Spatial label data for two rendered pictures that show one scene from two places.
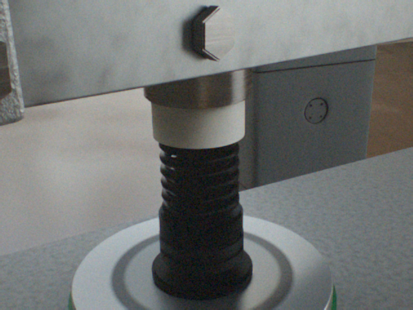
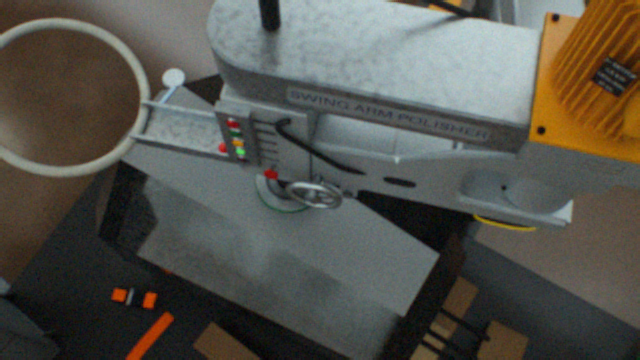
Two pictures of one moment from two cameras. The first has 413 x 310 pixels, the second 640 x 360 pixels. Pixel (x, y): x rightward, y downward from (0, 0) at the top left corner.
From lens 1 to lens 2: 192 cm
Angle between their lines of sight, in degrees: 81
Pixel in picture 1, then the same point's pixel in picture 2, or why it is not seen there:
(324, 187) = (194, 183)
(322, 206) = (211, 178)
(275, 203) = (216, 193)
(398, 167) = (159, 163)
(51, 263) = (289, 237)
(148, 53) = not seen: hidden behind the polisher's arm
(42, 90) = not seen: hidden behind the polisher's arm
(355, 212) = (211, 167)
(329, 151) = not seen: outside the picture
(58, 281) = (296, 227)
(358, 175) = (176, 175)
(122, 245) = (289, 203)
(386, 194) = (190, 161)
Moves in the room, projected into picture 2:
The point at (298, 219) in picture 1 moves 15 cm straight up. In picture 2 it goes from (225, 182) to (218, 163)
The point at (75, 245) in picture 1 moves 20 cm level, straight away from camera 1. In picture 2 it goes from (277, 238) to (231, 284)
